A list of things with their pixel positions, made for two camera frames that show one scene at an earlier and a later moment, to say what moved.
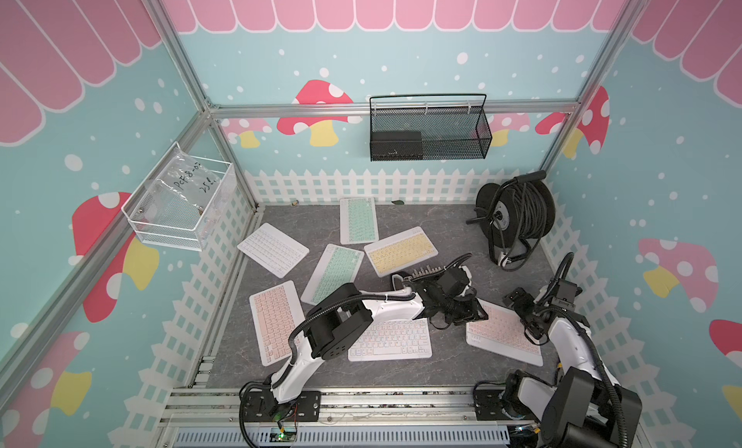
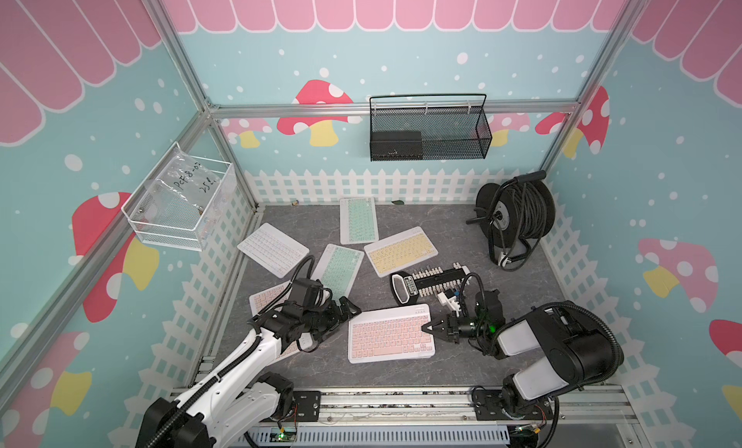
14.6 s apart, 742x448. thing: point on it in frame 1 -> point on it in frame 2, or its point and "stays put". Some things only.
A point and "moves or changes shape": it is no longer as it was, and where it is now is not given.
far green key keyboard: (358, 222) stays put
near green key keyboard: (338, 266) stays put
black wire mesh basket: (454, 126) stays put
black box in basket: (396, 145) stays put
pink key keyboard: (503, 332) moves or changes shape
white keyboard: (272, 249) stays put
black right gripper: (521, 305) -> (451, 335)
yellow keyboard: (400, 250) stays put
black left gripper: (470, 312) -> (334, 318)
